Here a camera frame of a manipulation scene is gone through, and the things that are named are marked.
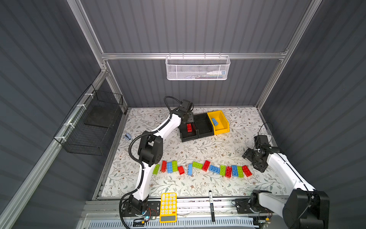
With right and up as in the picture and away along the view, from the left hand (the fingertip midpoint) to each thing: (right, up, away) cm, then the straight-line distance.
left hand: (192, 118), depth 97 cm
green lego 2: (-11, -29, -10) cm, 33 cm away
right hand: (+35, -26, -13) cm, 46 cm away
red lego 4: (+32, -32, -12) cm, 47 cm away
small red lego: (-7, -31, -12) cm, 34 cm away
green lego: (-23, -31, -10) cm, 40 cm away
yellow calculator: (-13, -48, -26) cm, 56 cm away
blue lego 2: (+13, -32, -10) cm, 36 cm away
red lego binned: (-2, -7, +9) cm, 11 cm away
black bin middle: (+8, -5, +6) cm, 11 cm away
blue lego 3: (+25, -32, -12) cm, 43 cm away
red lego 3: (+22, -33, -12) cm, 41 cm away
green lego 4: (+18, -32, -10) cm, 39 cm away
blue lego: (-14, -30, -10) cm, 35 cm away
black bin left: (-3, -13, +6) cm, 14 cm away
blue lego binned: (+19, -3, +11) cm, 22 cm away
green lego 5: (+28, -32, -12) cm, 45 cm away
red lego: (-18, -30, -10) cm, 36 cm away
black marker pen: (+9, -48, -25) cm, 55 cm away
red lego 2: (+8, -30, -9) cm, 32 cm away
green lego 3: (+3, -30, -8) cm, 31 cm away
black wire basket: (-55, -5, -23) cm, 60 cm away
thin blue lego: (-2, -32, -12) cm, 34 cm away
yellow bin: (+24, -6, +11) cm, 27 cm away
